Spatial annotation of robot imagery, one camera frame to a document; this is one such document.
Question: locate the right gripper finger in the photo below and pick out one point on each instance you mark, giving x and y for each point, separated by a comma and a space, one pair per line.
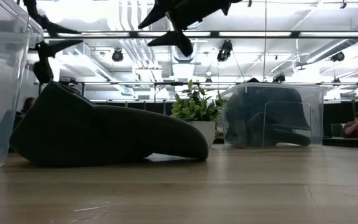
155, 15
176, 39

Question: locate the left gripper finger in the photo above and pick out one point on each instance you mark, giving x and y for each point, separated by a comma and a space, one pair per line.
62, 29
61, 46

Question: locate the green brimmed hat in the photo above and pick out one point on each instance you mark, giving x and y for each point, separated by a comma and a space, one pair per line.
104, 133

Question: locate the blue denim hat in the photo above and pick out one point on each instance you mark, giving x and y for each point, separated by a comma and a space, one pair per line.
284, 137
259, 99

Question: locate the person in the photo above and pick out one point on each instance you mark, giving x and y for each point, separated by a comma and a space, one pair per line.
29, 104
356, 126

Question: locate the black ceiling spotlight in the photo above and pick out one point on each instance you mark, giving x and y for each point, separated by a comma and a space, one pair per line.
117, 56
224, 50
338, 56

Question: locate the green leafy plant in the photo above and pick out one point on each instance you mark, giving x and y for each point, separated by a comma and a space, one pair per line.
194, 109

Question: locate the white plant pot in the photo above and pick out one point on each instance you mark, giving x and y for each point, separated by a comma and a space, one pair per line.
205, 132

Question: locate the black background desk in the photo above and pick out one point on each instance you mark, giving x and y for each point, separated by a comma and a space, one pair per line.
346, 142

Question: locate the black aluminium rig frame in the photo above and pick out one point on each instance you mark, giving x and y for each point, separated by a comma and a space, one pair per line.
294, 34

